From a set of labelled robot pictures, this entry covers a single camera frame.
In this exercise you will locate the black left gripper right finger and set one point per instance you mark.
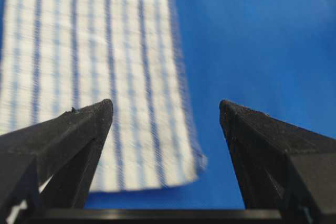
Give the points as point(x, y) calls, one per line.
point(280, 166)

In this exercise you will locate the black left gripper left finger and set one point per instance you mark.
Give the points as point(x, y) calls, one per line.
point(49, 166)

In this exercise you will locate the blue striped white towel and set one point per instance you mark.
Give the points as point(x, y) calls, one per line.
point(63, 54)

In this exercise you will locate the blue table cover cloth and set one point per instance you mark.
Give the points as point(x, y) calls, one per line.
point(274, 56)

